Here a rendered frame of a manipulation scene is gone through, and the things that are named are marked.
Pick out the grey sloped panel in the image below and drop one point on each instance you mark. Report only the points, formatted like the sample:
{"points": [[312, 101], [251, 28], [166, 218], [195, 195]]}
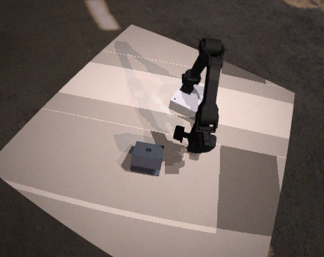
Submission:
{"points": [[147, 158]]}

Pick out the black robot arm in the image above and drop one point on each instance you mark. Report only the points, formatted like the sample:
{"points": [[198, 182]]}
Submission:
{"points": [[207, 114]]}

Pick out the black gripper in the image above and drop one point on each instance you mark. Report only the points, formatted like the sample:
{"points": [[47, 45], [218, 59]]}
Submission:
{"points": [[179, 134]]}

